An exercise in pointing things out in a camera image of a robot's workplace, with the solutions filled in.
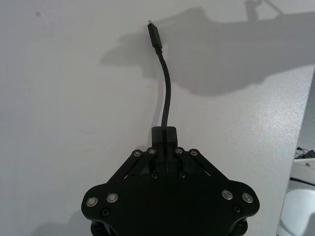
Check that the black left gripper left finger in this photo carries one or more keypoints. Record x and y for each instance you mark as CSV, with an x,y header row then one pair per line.
x,y
157,137

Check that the white rounded plastic housing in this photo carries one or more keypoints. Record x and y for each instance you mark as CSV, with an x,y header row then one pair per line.
x,y
301,211

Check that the white flat panel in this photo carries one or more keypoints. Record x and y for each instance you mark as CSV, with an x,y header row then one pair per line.
x,y
305,169

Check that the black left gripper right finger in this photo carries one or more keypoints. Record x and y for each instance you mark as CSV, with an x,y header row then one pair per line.
x,y
171,137

